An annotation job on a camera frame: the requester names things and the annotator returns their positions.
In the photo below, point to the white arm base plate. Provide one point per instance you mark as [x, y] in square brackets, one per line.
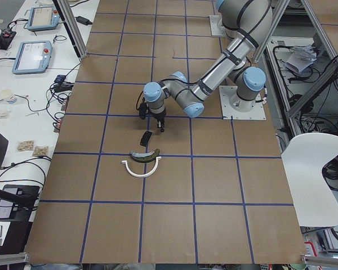
[233, 108]

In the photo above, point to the curved brake shoe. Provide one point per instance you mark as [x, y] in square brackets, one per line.
[145, 157]

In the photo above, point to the blue teach pendant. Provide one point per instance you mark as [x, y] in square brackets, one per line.
[43, 18]
[32, 57]

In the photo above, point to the white plastic chair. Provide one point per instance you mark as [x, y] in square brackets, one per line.
[303, 160]

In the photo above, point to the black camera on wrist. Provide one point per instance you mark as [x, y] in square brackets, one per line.
[143, 110]

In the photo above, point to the near blue teach pendant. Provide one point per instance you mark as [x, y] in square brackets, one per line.
[32, 57]

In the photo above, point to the black flat plastic part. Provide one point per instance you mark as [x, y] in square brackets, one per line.
[145, 138]

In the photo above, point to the far blue teach pendant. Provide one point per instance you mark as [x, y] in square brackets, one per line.
[43, 18]

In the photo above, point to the black power adapter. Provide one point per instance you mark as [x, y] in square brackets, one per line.
[83, 20]

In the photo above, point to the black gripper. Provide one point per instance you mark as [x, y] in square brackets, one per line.
[159, 115]

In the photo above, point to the aluminium frame post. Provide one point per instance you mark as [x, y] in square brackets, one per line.
[71, 27]

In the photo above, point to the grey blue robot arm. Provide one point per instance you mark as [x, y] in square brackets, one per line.
[246, 24]

